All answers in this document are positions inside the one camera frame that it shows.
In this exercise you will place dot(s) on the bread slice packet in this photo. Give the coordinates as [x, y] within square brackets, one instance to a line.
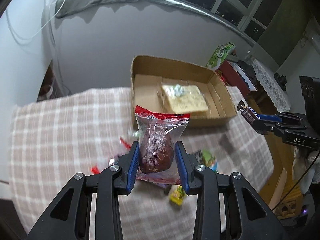
[185, 97]

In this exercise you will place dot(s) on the red clear snack packet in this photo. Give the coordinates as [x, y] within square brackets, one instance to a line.
[95, 169]
[125, 142]

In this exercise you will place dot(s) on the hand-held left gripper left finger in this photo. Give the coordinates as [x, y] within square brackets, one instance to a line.
[133, 165]

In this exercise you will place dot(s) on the green blue snack packet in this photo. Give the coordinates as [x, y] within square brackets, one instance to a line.
[206, 158]

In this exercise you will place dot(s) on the clear packet with brown snack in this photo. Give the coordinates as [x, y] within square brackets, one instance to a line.
[156, 150]

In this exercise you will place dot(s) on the green carton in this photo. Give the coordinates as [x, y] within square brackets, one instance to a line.
[218, 56]

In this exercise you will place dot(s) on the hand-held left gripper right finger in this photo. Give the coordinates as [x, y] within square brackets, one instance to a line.
[180, 165]

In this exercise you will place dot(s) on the window frame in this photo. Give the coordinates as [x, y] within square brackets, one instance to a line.
[246, 12]

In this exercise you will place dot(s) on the person's right hand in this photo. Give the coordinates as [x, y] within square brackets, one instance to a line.
[303, 165]

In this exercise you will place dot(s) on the blue red snack bar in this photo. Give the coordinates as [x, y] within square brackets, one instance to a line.
[250, 113]

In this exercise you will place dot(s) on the checked tablecloth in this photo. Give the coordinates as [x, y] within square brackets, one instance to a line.
[62, 130]

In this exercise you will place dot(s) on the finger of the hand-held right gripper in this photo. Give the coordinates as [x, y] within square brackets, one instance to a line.
[271, 117]
[265, 128]

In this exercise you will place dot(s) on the yellow snack packet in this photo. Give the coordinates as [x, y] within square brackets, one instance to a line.
[177, 196]

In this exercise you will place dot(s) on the white lace cloth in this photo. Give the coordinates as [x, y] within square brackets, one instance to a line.
[270, 85]

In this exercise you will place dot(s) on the cardboard box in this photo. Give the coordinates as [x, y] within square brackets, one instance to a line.
[200, 120]

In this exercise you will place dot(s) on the red box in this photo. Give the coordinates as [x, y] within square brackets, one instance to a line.
[231, 76]

